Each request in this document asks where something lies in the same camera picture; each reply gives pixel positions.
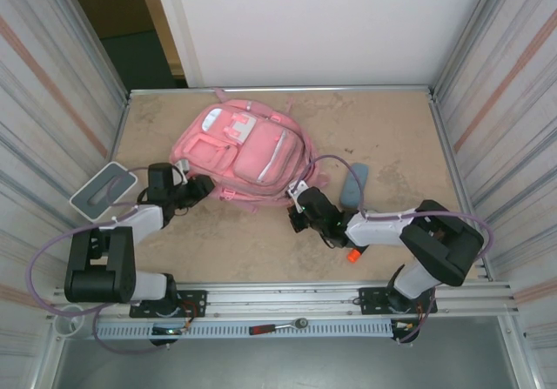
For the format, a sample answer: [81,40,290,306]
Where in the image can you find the blue grey pencil case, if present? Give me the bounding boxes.
[340,162,371,207]

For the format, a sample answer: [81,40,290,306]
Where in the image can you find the pink backpack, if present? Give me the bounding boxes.
[169,86,332,214]

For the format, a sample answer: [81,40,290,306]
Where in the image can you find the grey white tissue box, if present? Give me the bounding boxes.
[69,161,139,223]

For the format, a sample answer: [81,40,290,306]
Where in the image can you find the aluminium table edge bar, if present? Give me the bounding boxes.
[128,85,436,99]

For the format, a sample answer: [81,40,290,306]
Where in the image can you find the small black electronics board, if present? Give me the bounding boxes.
[150,324,187,347]
[390,319,421,345]

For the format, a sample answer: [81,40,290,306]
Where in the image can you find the white plastic cup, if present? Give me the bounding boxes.
[55,305,86,336]

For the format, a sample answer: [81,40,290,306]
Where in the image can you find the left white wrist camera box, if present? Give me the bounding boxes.
[173,158,192,185]

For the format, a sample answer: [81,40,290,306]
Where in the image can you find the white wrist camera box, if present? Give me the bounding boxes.
[285,179,311,210]
[173,158,192,185]

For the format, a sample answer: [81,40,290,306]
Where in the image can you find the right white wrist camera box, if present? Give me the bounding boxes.
[285,179,311,210]

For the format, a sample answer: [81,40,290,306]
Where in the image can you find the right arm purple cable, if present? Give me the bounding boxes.
[299,154,496,345]

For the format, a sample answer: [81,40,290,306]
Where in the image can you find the aluminium mounting rail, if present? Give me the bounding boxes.
[51,280,521,319]

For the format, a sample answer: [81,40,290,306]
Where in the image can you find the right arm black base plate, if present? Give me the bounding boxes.
[359,285,438,316]

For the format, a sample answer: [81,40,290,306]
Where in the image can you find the red handled ratchet wrench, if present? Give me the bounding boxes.
[248,317,309,336]

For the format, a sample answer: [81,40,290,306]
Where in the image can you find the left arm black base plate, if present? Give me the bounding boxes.
[129,289,208,319]

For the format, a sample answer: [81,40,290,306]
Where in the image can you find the slotted grey cable duct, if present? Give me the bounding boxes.
[94,318,395,340]

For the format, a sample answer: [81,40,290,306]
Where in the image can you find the white door frame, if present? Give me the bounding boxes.
[150,0,204,89]

